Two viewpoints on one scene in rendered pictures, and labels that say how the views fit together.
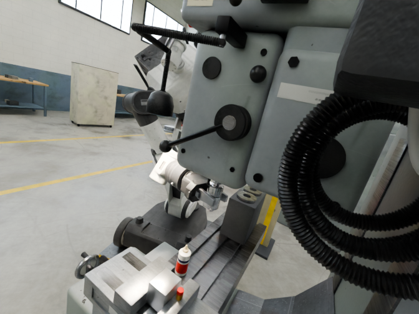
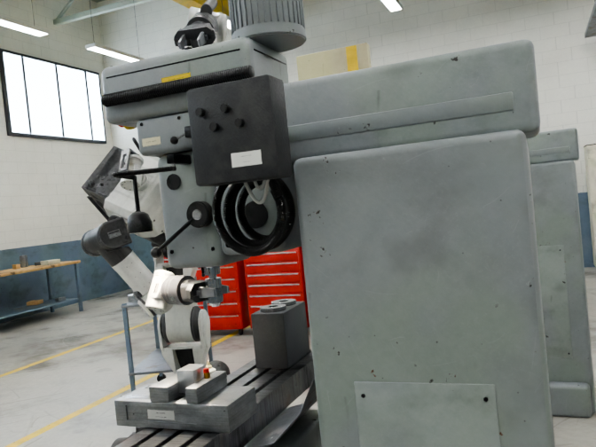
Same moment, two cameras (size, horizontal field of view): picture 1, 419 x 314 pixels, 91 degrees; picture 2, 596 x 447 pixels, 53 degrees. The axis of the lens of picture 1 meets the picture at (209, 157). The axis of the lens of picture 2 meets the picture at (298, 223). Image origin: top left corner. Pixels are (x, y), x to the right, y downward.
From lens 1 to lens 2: 119 cm
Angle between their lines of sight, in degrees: 14
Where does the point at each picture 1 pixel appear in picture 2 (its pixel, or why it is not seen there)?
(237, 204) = (262, 318)
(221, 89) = (185, 194)
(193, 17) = (149, 152)
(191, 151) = (178, 248)
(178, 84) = (145, 201)
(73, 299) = not seen: outside the picture
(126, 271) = not seen: hidden behind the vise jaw
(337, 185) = (270, 227)
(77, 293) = not seen: outside the picture
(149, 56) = (100, 181)
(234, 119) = (199, 211)
